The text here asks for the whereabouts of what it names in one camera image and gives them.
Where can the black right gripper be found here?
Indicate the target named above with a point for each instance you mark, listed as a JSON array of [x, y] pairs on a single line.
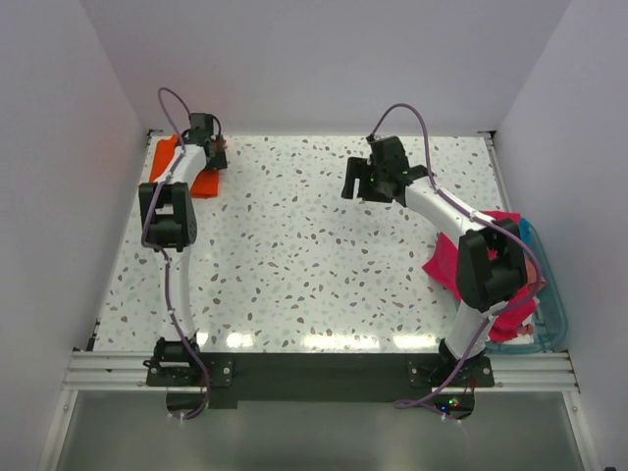
[[357, 168]]

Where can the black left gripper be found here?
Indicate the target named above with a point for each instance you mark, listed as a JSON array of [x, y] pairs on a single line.
[[219, 162]]

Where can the orange t shirt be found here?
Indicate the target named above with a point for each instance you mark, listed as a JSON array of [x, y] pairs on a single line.
[[206, 184]]

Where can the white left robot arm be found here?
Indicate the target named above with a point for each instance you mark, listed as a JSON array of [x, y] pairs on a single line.
[[169, 227]]

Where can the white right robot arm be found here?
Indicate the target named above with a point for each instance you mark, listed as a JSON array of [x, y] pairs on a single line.
[[490, 262]]

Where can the pink t shirt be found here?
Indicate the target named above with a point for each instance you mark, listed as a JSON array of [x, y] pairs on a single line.
[[441, 267]]

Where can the salmon t shirt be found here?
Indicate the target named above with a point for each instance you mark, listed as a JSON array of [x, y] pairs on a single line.
[[534, 282]]

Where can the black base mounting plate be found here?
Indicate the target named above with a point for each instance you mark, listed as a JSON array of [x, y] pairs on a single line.
[[447, 403]]

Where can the clear blue plastic bin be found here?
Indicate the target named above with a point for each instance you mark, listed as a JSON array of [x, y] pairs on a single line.
[[550, 320]]

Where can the aluminium frame rail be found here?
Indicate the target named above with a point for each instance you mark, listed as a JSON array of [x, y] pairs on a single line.
[[128, 371]]

